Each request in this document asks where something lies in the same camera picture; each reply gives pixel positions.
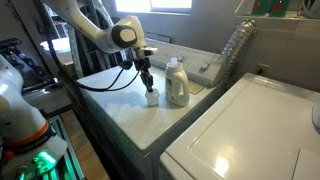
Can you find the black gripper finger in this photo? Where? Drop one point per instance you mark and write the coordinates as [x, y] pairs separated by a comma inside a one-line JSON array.
[[149, 81], [144, 80]]

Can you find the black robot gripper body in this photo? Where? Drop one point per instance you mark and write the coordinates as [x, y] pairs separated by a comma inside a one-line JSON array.
[[142, 65]]

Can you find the white bottle cap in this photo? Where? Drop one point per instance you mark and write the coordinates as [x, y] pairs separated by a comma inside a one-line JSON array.
[[152, 97]]

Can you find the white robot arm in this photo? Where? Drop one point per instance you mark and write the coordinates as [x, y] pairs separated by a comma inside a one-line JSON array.
[[31, 147]]

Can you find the white detergent bottle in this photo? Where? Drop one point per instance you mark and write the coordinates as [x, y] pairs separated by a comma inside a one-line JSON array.
[[176, 83]]

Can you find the grey dryer machine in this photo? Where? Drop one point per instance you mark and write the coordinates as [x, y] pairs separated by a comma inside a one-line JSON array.
[[135, 133]]

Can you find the white washing machine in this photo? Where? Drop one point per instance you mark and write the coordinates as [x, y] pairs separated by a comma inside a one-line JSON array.
[[260, 129]]

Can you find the green boxes on shelf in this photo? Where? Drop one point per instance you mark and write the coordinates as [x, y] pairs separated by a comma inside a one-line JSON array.
[[274, 8]]

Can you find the wall power outlet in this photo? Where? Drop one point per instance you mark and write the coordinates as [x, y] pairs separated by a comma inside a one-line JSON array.
[[262, 69]]

